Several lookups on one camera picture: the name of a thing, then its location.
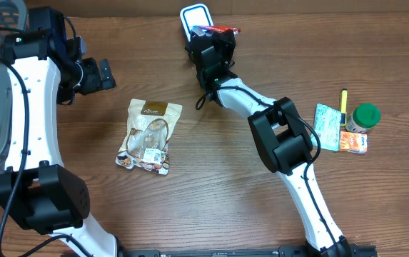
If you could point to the white barcode scanner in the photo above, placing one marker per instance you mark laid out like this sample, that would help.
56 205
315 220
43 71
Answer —
194 15

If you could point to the red stick sachet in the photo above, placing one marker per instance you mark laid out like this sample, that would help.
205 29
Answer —
220 29

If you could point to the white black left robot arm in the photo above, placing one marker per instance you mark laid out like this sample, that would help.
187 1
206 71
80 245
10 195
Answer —
46 69

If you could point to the black aluminium rail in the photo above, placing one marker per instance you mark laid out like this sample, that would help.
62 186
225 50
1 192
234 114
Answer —
283 251

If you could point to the beige brown snack pouch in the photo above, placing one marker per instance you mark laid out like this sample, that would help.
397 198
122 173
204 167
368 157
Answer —
150 125

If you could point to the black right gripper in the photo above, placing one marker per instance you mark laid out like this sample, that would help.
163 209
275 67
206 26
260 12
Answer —
225 41

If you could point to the teal wet wipes pack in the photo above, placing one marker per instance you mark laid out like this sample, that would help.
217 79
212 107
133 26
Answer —
327 127

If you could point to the orange tissue pack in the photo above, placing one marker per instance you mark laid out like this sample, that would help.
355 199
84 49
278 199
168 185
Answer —
353 142

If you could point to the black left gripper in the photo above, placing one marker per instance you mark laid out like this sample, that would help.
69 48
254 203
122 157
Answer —
93 82

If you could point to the green lid white jar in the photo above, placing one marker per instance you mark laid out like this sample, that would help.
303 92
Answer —
363 118

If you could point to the yellow highlighter marker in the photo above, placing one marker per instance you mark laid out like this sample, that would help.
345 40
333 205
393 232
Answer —
343 106

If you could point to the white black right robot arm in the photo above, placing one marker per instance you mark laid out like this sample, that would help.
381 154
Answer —
286 144

